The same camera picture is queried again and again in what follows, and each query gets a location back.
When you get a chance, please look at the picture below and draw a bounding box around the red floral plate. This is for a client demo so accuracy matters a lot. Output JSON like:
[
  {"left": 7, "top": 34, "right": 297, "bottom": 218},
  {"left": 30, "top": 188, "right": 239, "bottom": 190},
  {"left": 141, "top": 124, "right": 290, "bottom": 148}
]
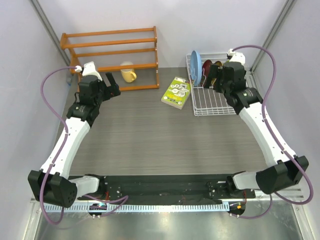
[{"left": 201, "top": 59, "right": 212, "bottom": 85}]

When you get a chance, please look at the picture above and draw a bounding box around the light blue plate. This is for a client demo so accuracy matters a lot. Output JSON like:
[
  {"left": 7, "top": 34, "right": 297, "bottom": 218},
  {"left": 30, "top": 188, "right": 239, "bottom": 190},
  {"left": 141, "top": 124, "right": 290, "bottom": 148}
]
[{"left": 190, "top": 50, "right": 202, "bottom": 87}]

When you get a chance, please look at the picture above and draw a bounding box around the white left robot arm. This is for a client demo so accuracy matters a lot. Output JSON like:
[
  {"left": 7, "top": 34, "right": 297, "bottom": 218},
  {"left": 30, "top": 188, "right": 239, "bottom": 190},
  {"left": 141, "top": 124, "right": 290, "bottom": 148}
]
[{"left": 27, "top": 72, "right": 121, "bottom": 208}]

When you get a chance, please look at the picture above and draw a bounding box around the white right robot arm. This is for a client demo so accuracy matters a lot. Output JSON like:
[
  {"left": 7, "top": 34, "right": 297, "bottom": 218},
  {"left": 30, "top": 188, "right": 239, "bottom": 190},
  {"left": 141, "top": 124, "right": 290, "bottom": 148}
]
[{"left": 205, "top": 61, "right": 309, "bottom": 198}]

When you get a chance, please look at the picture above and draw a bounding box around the orange wooden shelf rack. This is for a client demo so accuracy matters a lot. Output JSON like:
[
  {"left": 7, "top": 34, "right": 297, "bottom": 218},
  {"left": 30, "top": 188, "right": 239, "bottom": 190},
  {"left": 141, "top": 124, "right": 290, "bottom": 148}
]
[{"left": 60, "top": 26, "right": 160, "bottom": 92}]

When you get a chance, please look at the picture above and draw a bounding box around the yellow patterned plate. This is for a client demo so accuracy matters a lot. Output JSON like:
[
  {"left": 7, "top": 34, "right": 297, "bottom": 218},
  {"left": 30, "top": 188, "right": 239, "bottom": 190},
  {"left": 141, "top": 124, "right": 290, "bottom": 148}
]
[{"left": 211, "top": 61, "right": 223, "bottom": 86}]

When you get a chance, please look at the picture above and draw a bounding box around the yellow mug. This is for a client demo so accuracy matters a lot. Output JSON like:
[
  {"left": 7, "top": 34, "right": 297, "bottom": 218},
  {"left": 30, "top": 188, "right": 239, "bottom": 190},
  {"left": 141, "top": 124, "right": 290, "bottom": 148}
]
[{"left": 120, "top": 68, "right": 137, "bottom": 83}]

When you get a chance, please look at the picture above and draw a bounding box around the green book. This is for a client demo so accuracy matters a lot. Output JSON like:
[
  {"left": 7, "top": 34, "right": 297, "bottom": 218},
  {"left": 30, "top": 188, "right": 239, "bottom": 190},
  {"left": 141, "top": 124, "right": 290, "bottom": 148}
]
[{"left": 161, "top": 76, "right": 191, "bottom": 110}]

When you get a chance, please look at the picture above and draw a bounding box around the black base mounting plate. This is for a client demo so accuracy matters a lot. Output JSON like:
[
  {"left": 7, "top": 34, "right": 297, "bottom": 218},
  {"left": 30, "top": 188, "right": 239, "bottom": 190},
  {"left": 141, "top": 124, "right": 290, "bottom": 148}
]
[{"left": 91, "top": 174, "right": 256, "bottom": 206}]

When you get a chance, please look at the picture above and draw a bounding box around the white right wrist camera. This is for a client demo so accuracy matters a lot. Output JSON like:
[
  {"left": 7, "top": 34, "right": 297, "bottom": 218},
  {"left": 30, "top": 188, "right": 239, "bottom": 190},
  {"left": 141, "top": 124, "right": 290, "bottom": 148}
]
[{"left": 227, "top": 48, "right": 246, "bottom": 65}]

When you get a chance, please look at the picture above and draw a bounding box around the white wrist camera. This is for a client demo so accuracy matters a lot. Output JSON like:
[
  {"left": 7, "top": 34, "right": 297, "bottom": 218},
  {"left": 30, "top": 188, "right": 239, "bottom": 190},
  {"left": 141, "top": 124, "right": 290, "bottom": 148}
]
[
  {"left": 74, "top": 61, "right": 103, "bottom": 81},
  {"left": 227, "top": 48, "right": 246, "bottom": 65}
]

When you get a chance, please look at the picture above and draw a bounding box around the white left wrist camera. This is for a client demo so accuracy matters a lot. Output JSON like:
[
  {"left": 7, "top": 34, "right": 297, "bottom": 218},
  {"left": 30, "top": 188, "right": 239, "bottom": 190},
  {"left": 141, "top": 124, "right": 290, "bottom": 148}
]
[{"left": 74, "top": 61, "right": 103, "bottom": 81}]

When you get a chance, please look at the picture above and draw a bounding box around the white wire dish rack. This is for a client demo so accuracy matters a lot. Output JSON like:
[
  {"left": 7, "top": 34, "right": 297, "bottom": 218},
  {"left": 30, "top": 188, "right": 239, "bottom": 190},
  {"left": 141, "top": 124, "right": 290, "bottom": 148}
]
[{"left": 185, "top": 51, "right": 254, "bottom": 117}]

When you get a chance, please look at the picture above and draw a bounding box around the slotted cable duct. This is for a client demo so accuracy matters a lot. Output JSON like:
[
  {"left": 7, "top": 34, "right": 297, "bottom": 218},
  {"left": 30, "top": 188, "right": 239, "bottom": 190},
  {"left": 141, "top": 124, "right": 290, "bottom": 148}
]
[{"left": 42, "top": 202, "right": 231, "bottom": 213}]

